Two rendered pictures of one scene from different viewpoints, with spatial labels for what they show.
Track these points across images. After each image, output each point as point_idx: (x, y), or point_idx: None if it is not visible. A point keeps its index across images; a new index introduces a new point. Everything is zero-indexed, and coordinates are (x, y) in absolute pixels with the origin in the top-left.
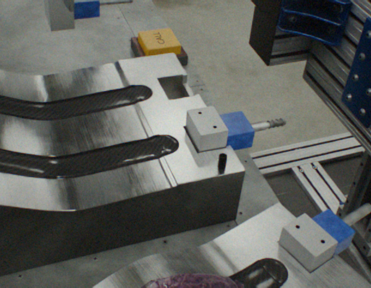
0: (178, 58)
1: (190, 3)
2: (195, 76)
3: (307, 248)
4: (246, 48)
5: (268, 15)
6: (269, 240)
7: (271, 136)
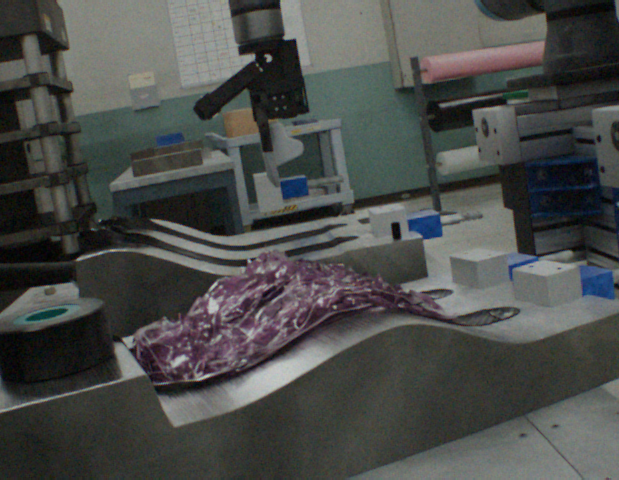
0: None
1: None
2: (427, 257)
3: (469, 259)
4: (610, 392)
5: (523, 209)
6: (443, 282)
7: None
